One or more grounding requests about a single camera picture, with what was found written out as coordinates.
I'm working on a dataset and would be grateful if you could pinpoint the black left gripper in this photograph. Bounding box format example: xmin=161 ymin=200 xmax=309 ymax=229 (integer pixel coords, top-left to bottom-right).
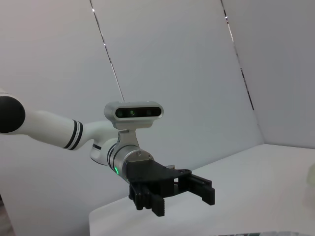
xmin=124 ymin=158 xmax=216 ymax=217

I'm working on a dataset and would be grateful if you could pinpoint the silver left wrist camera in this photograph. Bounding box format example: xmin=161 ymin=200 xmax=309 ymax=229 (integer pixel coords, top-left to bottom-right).
xmin=103 ymin=100 xmax=163 ymax=148

